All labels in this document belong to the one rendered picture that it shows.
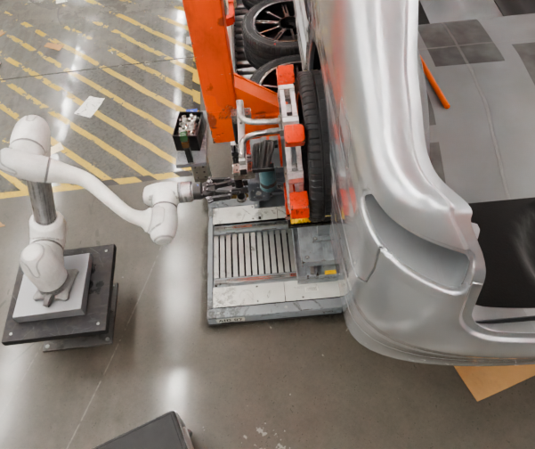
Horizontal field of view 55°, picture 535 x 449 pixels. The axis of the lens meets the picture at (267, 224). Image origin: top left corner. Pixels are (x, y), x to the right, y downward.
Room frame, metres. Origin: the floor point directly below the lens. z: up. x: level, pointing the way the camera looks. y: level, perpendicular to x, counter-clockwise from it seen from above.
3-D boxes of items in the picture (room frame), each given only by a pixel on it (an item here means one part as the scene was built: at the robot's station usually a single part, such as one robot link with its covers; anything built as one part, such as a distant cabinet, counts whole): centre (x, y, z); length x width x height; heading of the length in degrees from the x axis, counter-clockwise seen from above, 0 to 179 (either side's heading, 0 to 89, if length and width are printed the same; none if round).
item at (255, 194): (1.91, -0.11, 0.26); 0.42 x 0.18 x 0.35; 88
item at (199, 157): (2.20, 0.37, 0.44); 0.43 x 0.17 x 0.03; 178
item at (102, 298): (1.36, 1.07, 0.15); 0.50 x 0.50 x 0.30; 0
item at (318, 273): (1.60, -0.31, 0.13); 0.50 x 0.36 x 0.10; 178
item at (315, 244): (1.60, -0.31, 0.32); 0.40 x 0.30 x 0.28; 178
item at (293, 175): (1.60, -0.14, 0.85); 0.54 x 0.07 x 0.54; 178
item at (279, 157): (1.61, -0.07, 0.85); 0.21 x 0.14 x 0.14; 88
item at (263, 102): (2.11, -0.18, 0.69); 0.52 x 0.17 x 0.35; 88
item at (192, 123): (2.18, 0.37, 0.51); 0.20 x 0.14 x 0.13; 169
